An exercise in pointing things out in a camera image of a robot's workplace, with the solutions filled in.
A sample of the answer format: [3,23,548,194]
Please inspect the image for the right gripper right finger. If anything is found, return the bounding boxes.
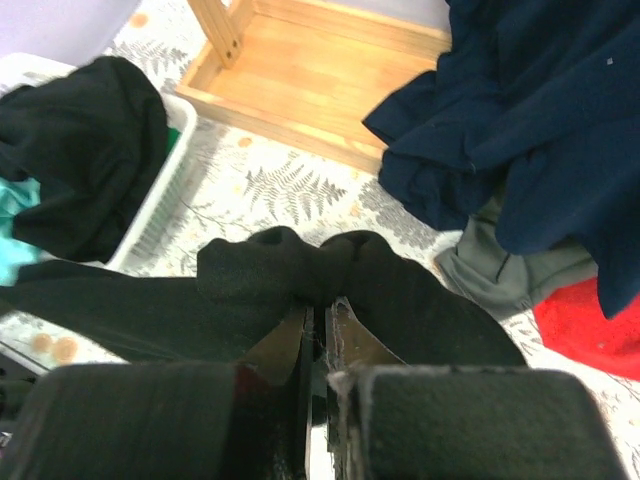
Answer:
[325,297,404,479]

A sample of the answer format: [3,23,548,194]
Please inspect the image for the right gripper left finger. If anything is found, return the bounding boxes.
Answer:
[241,307,314,479]

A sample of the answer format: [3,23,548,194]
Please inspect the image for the black t shirt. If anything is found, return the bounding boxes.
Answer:
[1,57,525,366]

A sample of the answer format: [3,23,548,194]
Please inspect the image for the grey t shirt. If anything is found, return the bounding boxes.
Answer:
[436,188,597,321]

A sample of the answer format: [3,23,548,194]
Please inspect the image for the red t shirt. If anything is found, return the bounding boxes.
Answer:
[533,278,639,381]

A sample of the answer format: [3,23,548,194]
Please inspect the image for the navy t shirt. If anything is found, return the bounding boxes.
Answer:
[364,1,639,318]

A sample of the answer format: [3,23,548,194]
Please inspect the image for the wooden clothes rack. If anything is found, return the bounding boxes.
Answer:
[176,1,450,174]

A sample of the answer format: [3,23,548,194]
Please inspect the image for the teal cloth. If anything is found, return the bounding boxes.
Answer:
[0,177,44,287]

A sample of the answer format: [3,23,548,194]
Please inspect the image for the white plastic basket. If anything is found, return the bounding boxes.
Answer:
[1,53,198,270]

